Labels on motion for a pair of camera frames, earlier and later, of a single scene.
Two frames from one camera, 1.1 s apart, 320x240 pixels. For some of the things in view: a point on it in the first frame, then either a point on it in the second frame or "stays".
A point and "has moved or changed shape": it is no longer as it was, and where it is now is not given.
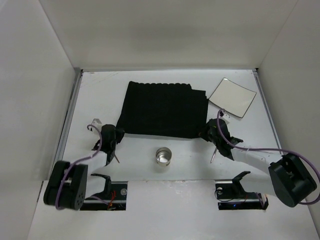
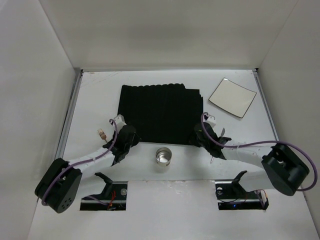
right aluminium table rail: (257, 75) stays
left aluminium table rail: (77, 77) stays
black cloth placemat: (163, 109) has moved or changed shape
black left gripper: (116, 135) -> (116, 146)
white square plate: (232, 97) stays
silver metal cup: (163, 156) stays
